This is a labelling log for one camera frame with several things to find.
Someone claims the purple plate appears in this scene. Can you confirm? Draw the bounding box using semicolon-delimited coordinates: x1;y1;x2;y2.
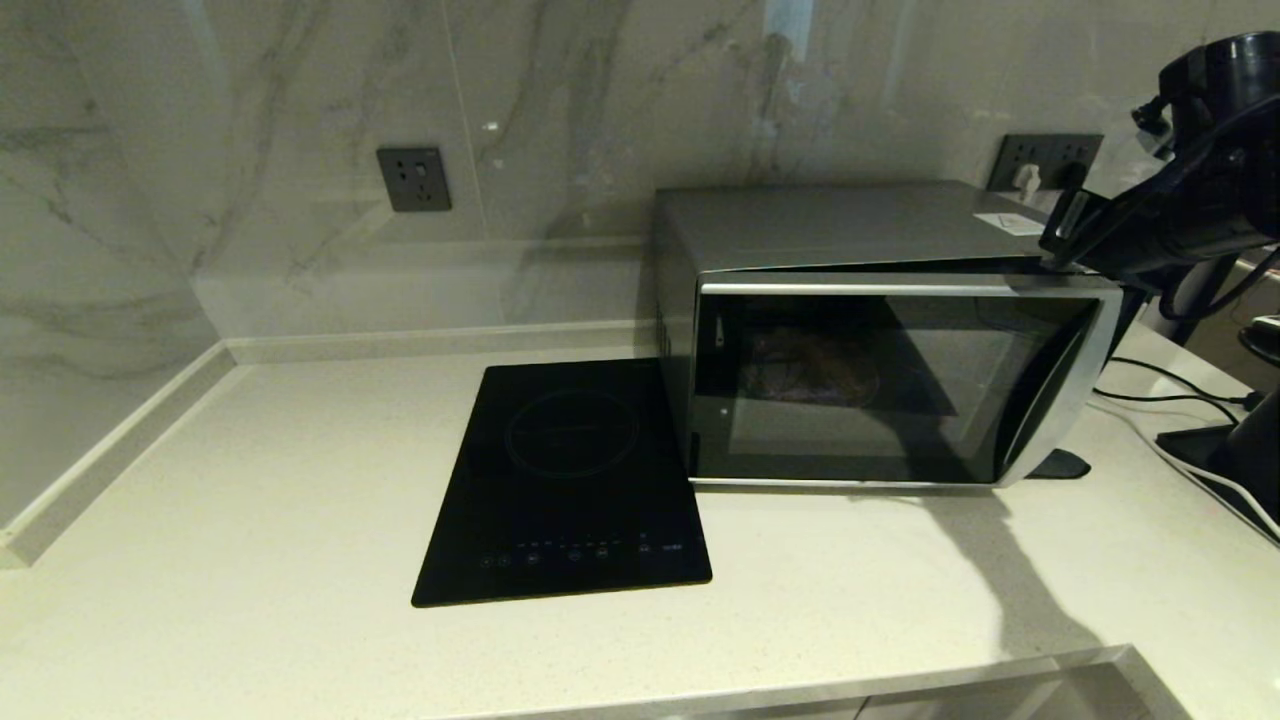
745;325;883;408

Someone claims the black glass microwave door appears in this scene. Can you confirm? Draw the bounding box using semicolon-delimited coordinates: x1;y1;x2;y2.
688;270;1123;491

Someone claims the black stand with base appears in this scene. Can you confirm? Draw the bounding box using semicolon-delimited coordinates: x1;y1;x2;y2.
1155;390;1280;521

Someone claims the black induction cooktop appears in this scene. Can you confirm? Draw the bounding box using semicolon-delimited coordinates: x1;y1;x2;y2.
410;358;713;608

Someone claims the dark door frame post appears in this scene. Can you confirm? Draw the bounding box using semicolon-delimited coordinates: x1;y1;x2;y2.
1165;255;1241;343

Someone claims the grey single wall socket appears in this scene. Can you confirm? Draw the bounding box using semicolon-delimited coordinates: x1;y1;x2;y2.
376;148;452;214

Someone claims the black power cable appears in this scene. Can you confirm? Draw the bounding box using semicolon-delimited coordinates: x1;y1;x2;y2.
1095;357;1263;411

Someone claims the white paper sheet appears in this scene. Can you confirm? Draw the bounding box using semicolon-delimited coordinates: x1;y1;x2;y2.
975;212;1049;237

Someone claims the grey double wall socket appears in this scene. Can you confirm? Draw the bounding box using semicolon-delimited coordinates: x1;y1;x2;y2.
987;133;1104;196

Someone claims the silver microwave oven body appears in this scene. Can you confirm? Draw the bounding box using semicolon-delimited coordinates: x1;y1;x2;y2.
653;182;1151;481

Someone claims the dark round background object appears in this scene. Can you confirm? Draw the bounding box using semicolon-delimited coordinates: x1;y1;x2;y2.
1240;315;1280;366

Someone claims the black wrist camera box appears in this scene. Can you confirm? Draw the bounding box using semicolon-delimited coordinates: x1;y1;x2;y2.
1040;190;1093;269

